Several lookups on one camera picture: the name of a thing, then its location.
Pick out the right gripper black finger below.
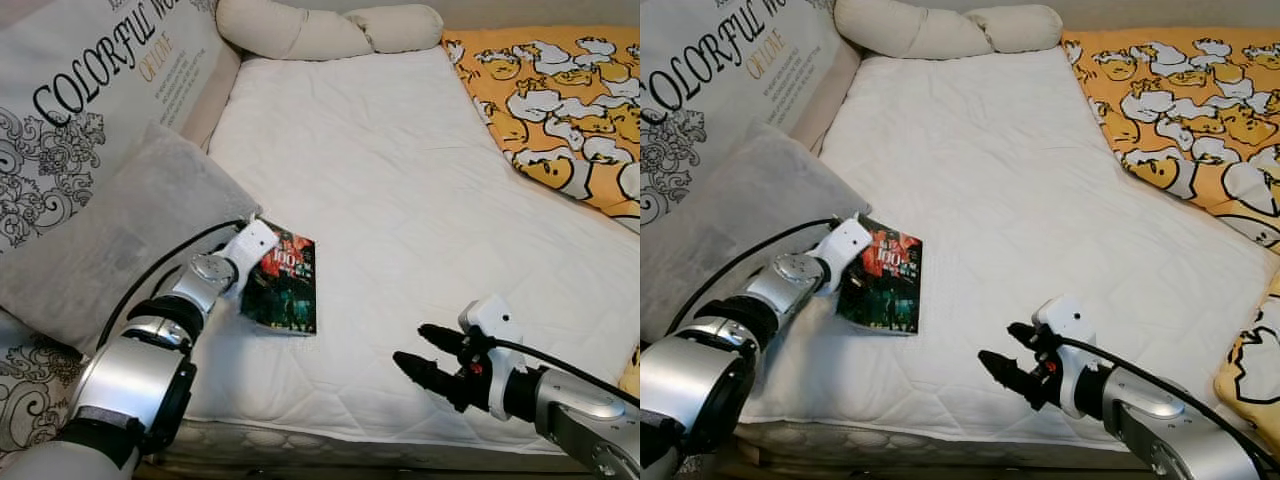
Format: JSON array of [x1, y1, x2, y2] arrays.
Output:
[[393, 350, 461, 406], [1008, 322, 1053, 359], [978, 350, 1046, 406], [418, 322, 469, 359]]

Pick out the dark red manga book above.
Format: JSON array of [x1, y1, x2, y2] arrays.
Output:
[[838, 215, 923, 336], [240, 220, 319, 336]]

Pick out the grey plush pillow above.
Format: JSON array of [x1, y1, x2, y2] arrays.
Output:
[[640, 122, 871, 346], [0, 122, 263, 356]]

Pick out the white quilted mattress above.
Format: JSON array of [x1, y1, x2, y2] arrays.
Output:
[[150, 45, 641, 471], [745, 45, 1280, 451]]

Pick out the yellow cartoon egg quilt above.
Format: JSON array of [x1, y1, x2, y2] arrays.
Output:
[[1062, 27, 1280, 431], [443, 25, 641, 399]]

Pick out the small cream pillow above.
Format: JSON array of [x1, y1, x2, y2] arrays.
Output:
[[368, 4, 445, 55], [965, 4, 1064, 55]]

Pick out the large cream pillow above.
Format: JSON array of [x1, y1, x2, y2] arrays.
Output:
[[216, 0, 376, 63], [833, 0, 986, 59]]

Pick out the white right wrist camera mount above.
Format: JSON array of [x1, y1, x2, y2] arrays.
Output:
[[458, 295, 528, 373], [1030, 295, 1101, 373]]

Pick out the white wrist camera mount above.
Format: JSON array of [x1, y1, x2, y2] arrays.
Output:
[[815, 216, 873, 291], [1030, 295, 1101, 373], [213, 218, 281, 293], [458, 295, 528, 373]]

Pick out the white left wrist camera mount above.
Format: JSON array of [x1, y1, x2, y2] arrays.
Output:
[[213, 218, 281, 293], [815, 216, 873, 291]]

